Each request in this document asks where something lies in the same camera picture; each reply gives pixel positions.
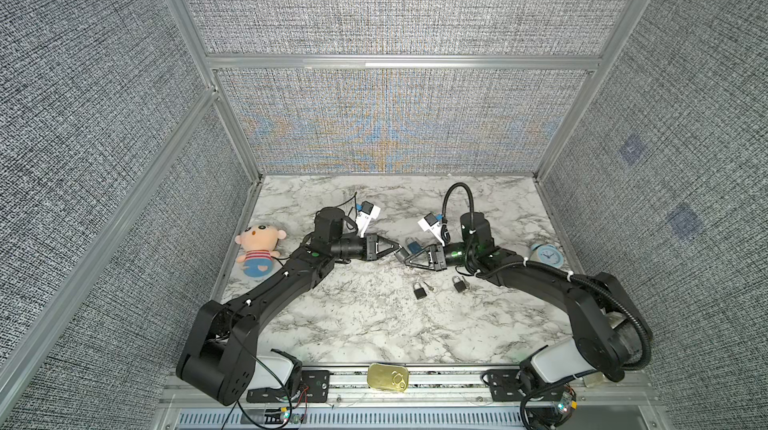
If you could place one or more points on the gold sardine tin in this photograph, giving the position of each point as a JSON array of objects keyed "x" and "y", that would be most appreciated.
[{"x": 387, "y": 377}]

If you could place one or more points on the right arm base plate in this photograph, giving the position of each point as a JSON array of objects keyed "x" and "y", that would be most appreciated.
[{"x": 505, "y": 386}]

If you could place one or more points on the aluminium front rail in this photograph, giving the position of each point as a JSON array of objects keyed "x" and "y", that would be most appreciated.
[{"x": 461, "y": 385}]

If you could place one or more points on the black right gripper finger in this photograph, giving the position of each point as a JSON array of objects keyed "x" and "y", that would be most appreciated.
[
  {"x": 417, "y": 265},
  {"x": 425, "y": 251}
]

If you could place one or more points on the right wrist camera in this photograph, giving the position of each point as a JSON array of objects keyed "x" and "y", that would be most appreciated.
[{"x": 436, "y": 226}]

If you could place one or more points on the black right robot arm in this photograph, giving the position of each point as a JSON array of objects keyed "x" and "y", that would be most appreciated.
[{"x": 608, "y": 334}]

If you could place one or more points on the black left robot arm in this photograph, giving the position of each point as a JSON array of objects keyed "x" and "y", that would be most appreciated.
[{"x": 219, "y": 357}]

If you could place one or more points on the plush doll toy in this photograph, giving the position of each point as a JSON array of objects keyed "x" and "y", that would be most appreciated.
[{"x": 259, "y": 245}]

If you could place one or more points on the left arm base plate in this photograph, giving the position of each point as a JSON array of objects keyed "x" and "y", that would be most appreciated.
[{"x": 314, "y": 382}]

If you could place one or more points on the black padlock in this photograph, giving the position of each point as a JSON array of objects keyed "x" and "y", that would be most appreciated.
[
  {"x": 401, "y": 256},
  {"x": 460, "y": 284}
]

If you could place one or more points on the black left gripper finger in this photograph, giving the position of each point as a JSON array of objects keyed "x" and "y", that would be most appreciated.
[
  {"x": 383, "y": 242},
  {"x": 382, "y": 253}
]

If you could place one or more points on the light blue alarm clock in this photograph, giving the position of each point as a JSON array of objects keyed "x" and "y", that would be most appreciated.
[{"x": 547, "y": 254}]

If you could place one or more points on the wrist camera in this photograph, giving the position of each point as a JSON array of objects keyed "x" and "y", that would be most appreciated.
[
  {"x": 367, "y": 212},
  {"x": 436, "y": 226}
]

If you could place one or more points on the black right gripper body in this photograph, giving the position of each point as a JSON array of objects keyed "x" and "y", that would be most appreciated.
[{"x": 439, "y": 257}]

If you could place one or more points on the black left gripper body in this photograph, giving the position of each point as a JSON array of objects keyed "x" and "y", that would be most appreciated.
[{"x": 368, "y": 247}]

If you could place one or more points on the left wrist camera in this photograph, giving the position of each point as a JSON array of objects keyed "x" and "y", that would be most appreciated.
[{"x": 367, "y": 212}]

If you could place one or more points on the black padlock shackle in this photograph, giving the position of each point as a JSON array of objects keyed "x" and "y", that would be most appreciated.
[{"x": 421, "y": 290}]

